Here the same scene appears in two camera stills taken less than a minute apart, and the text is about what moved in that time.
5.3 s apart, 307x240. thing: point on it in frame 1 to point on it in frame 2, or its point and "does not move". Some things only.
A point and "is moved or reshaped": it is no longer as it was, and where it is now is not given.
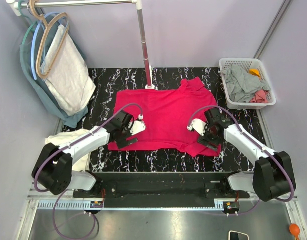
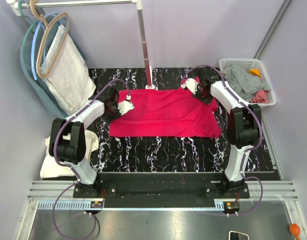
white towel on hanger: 70,82 does not move
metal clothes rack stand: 14,7 does not move
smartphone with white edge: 234,235 does not move
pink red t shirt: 166,113 is moved or reshaped
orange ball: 295,229 does not move
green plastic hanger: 34,22 does not move
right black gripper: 209,142 to 202,96
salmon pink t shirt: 260,96 does not move
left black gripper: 126,141 to 116,114
